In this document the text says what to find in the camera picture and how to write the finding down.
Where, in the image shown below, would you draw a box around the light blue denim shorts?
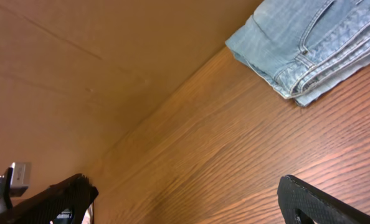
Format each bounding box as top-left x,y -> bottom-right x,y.
225,0 -> 370,107

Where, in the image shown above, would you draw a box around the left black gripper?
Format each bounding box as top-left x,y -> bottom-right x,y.
0,167 -> 13,214

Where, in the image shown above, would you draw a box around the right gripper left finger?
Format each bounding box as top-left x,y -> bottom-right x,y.
0,174 -> 98,224

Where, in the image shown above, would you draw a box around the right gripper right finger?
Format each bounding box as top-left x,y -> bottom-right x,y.
277,175 -> 370,224

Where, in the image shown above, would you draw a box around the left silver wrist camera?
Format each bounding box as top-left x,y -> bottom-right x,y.
9,162 -> 32,197

